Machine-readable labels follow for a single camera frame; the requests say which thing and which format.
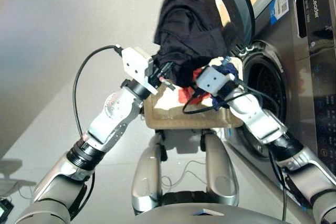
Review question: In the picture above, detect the orange garment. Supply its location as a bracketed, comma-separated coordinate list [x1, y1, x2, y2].
[177, 68, 213, 105]

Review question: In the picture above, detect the black garment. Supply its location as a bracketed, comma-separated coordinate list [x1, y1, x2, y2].
[153, 0, 237, 88]

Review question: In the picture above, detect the navy blue garment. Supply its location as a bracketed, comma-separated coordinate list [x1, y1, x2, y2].
[195, 60, 239, 111]

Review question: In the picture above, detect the pale woven basket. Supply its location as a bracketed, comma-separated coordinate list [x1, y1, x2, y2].
[143, 56, 245, 130]

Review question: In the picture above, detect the round glass washing machine door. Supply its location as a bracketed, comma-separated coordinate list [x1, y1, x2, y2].
[165, 0, 256, 51]

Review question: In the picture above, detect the grey washing machine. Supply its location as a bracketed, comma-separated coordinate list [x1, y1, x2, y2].
[225, 0, 336, 224]

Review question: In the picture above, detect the black machine control panel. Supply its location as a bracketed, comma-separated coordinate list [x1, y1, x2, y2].
[301, 0, 336, 177]

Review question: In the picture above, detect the silver robot torso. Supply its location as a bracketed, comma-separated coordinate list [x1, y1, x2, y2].
[133, 191, 289, 224]

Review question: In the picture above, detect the blue white energy label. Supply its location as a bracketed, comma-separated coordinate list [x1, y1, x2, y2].
[270, 0, 289, 25]

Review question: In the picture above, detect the small black device with screen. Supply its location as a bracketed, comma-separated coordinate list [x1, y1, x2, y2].
[0, 199, 14, 218]

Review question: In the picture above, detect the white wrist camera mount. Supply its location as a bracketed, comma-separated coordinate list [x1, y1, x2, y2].
[196, 66, 236, 96]
[121, 47, 160, 96]

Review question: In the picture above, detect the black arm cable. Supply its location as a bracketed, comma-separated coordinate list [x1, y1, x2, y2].
[68, 45, 123, 221]
[182, 78, 291, 222]

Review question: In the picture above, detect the thin grey floor cable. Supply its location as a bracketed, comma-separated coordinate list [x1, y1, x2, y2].
[160, 159, 211, 190]

